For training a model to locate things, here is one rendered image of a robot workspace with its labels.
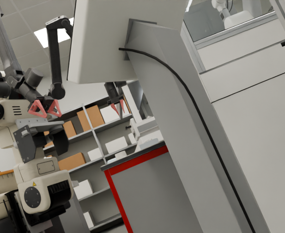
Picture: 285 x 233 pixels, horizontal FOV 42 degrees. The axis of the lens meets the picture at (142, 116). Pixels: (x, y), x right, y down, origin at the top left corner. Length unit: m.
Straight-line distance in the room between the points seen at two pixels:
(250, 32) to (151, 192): 1.09
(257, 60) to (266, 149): 0.41
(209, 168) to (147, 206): 1.26
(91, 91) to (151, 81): 5.42
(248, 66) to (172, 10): 0.56
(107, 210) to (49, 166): 4.44
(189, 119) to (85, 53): 0.35
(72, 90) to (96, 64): 5.47
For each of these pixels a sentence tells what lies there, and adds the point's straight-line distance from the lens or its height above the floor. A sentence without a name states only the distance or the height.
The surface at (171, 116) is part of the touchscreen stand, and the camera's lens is 1.09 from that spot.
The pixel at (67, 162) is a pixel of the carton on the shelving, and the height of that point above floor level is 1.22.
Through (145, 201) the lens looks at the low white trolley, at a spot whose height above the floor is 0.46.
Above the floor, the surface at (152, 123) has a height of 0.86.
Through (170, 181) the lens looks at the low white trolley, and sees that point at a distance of 2.28.
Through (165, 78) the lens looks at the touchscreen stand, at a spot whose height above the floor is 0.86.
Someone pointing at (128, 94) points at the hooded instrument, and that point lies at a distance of 3.03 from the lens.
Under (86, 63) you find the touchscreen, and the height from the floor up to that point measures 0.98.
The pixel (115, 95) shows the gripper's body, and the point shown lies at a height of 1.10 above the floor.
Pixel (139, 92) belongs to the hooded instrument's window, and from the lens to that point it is 3.06.
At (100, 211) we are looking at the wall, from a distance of 6.35.
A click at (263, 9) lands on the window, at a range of 1.92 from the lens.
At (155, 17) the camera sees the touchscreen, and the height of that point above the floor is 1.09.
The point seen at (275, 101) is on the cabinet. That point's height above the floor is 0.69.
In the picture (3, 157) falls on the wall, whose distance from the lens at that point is 6.67.
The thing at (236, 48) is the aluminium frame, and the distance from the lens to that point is 1.79.
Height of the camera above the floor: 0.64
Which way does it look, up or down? 8 degrees up
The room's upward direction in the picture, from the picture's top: 23 degrees counter-clockwise
